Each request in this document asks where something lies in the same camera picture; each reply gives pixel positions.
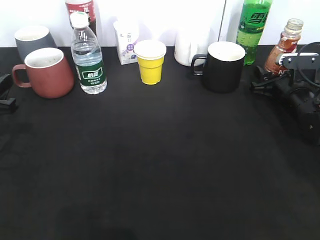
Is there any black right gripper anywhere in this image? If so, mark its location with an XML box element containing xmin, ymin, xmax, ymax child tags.
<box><xmin>250</xmin><ymin>65</ymin><xmax>317</xmax><ymax>99</ymax></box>

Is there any clear water bottle green label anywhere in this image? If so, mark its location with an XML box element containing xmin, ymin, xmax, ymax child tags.
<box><xmin>70</xmin><ymin>11</ymin><xmax>108</xmax><ymax>95</ymax></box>

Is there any dark cola bottle red label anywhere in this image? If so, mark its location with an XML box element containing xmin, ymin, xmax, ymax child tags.
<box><xmin>65</xmin><ymin>0</ymin><xmax>97</xmax><ymax>35</ymax></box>

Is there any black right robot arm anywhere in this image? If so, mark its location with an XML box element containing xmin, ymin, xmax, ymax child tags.
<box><xmin>250</xmin><ymin>66</ymin><xmax>320</xmax><ymax>146</ymax></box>

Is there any grey ceramic mug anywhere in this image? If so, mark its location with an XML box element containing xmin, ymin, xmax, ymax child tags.
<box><xmin>14</xmin><ymin>25</ymin><xmax>57</xmax><ymax>61</ymax></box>

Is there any white ceramic mug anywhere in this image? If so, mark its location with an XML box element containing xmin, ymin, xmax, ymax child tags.
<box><xmin>174</xmin><ymin>27</ymin><xmax>210</xmax><ymax>67</ymax></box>

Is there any brown iced tea bottle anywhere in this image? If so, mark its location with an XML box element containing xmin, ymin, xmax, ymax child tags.
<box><xmin>263</xmin><ymin>18</ymin><xmax>305</xmax><ymax>76</ymax></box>

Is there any black ceramic mug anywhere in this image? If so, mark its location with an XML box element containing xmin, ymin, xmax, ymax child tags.
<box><xmin>190</xmin><ymin>41</ymin><xmax>246</xmax><ymax>94</ymax></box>

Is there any green sprite bottle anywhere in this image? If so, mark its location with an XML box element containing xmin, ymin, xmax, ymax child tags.
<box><xmin>236</xmin><ymin>0</ymin><xmax>273</xmax><ymax>65</ymax></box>

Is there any red ceramic mug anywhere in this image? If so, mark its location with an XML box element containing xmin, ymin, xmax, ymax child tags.
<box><xmin>12</xmin><ymin>47</ymin><xmax>75</xmax><ymax>99</ymax></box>

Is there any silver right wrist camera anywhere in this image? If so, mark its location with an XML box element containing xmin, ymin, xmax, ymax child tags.
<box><xmin>275</xmin><ymin>52</ymin><xmax>320</xmax><ymax>70</ymax></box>

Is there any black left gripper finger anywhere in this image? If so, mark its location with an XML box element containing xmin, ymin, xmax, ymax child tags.
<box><xmin>0</xmin><ymin>98</ymin><xmax>18</xmax><ymax>113</ymax></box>
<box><xmin>0</xmin><ymin>74</ymin><xmax>13</xmax><ymax>97</ymax></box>

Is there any small white milk carton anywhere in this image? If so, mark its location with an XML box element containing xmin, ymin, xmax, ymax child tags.
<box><xmin>113</xmin><ymin>18</ymin><xmax>140</xmax><ymax>65</ymax></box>

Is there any yellow paper cup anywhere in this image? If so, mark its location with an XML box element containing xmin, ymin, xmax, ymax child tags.
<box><xmin>134</xmin><ymin>39</ymin><xmax>167</xmax><ymax>85</ymax></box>

